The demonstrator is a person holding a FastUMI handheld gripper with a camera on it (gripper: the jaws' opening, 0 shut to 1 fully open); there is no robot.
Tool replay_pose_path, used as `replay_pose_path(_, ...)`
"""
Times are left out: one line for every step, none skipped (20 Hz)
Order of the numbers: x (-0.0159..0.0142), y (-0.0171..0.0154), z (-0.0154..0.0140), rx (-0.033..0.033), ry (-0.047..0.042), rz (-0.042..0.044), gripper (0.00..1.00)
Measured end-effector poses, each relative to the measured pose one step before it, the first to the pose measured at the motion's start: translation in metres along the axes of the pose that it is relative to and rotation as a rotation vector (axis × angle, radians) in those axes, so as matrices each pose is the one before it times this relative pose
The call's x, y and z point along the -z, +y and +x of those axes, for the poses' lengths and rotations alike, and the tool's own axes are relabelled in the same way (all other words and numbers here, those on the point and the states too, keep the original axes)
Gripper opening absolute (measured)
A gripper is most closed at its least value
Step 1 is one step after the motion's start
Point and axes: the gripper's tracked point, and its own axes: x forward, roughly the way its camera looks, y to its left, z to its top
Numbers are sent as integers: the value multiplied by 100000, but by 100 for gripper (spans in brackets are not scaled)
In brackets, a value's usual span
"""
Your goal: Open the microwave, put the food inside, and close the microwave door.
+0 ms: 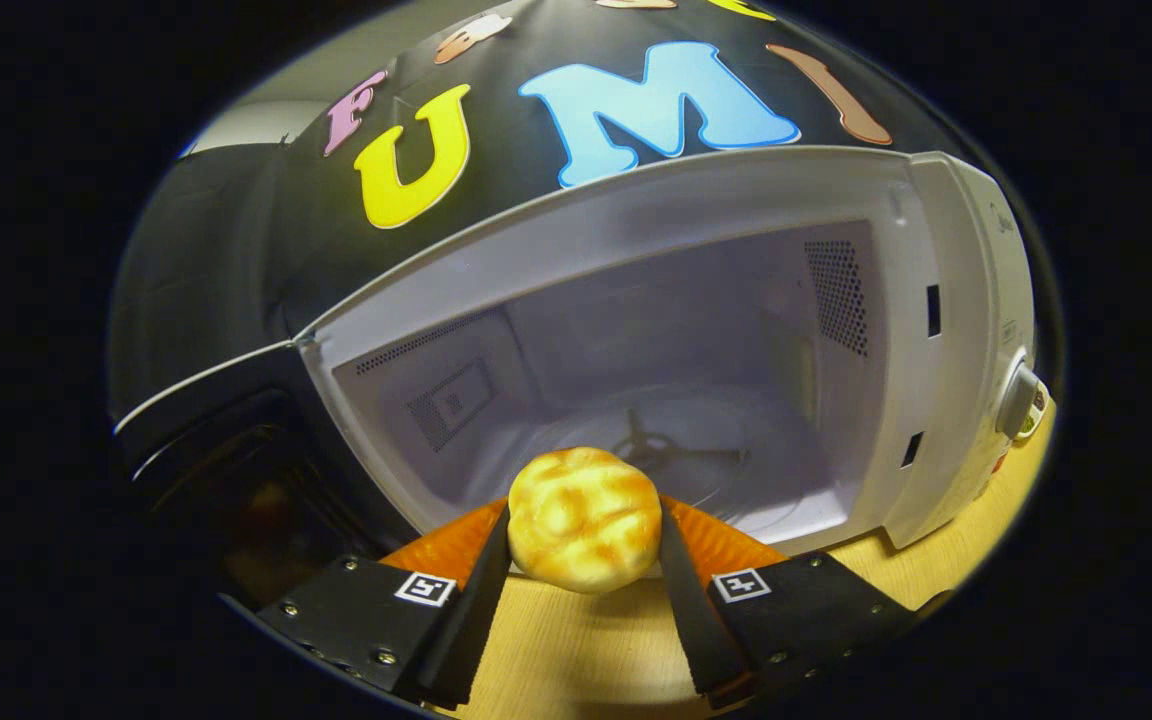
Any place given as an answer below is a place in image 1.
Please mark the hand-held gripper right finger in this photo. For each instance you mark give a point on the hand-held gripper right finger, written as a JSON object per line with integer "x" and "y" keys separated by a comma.
{"x": 686, "y": 610}

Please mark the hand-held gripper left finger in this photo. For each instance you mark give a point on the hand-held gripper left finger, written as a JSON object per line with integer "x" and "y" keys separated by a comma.
{"x": 481, "y": 600}

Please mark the golden bread bun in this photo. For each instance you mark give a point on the golden bread bun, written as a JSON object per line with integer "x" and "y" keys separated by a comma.
{"x": 584, "y": 520}

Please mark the white microwave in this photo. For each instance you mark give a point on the white microwave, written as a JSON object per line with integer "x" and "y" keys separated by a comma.
{"x": 636, "y": 230}

